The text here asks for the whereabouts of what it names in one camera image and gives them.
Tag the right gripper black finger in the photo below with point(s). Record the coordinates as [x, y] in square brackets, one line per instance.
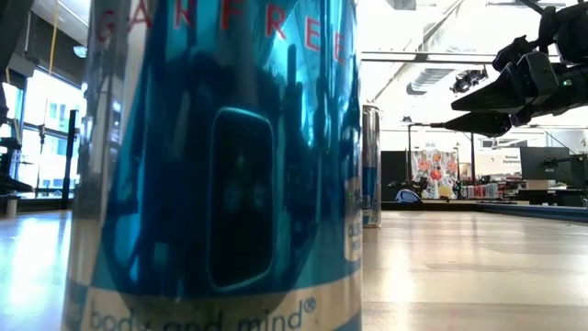
[482, 123]
[496, 96]

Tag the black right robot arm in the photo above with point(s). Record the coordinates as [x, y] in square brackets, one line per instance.
[572, 32]

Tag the black ceiling spotlight cluster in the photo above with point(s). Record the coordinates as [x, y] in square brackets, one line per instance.
[466, 82]

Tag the white sign with text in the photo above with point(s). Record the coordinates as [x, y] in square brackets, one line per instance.
[491, 165]

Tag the black computer monitor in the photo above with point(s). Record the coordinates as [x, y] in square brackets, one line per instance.
[533, 165]

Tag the row of red white packages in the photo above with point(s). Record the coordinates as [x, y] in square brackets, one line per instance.
[480, 190]

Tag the floral printed banner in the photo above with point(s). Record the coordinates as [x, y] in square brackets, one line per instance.
[434, 174]

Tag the dark desk with equipment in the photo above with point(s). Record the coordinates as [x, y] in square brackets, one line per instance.
[542, 195]

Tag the black partition panel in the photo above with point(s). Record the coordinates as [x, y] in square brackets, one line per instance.
[394, 172]

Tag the blue white rounded object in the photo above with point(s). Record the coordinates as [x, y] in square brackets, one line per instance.
[406, 197]

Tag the black tripod stand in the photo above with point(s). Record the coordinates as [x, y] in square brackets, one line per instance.
[69, 161]

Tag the black adjustable stand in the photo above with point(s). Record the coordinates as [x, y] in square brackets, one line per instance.
[9, 161]

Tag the black metal gantry frame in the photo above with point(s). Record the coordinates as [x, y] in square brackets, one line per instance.
[472, 156]

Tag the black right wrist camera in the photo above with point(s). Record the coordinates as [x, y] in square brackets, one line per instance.
[510, 53]

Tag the silver ceiling air duct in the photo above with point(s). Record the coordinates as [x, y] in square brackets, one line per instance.
[425, 80]

